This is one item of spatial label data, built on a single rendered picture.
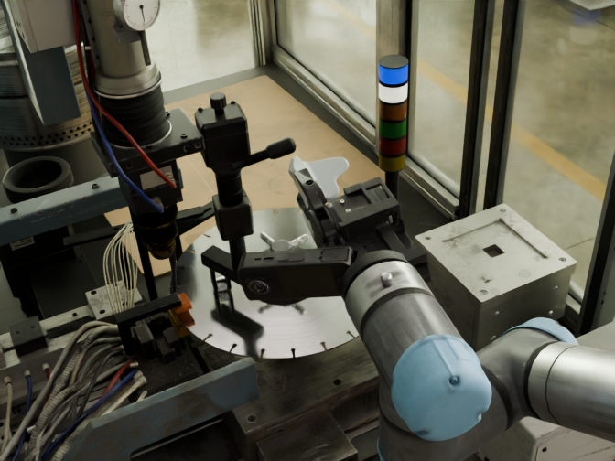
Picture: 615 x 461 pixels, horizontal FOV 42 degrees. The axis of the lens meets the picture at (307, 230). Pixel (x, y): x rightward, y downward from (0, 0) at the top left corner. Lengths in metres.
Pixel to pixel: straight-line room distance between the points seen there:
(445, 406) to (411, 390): 0.03
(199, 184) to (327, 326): 0.72
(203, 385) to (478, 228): 0.57
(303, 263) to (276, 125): 1.18
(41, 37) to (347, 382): 0.61
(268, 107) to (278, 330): 0.99
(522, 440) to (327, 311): 0.30
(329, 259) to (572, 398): 0.24
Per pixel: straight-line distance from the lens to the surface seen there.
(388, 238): 0.77
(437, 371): 0.64
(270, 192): 1.69
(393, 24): 1.61
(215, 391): 1.00
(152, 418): 0.99
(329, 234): 0.77
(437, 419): 0.65
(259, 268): 0.77
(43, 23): 0.93
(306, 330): 1.09
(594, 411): 0.72
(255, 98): 2.04
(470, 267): 1.27
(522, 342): 0.80
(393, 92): 1.27
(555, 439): 1.10
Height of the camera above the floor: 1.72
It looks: 38 degrees down
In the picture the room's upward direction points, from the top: 4 degrees counter-clockwise
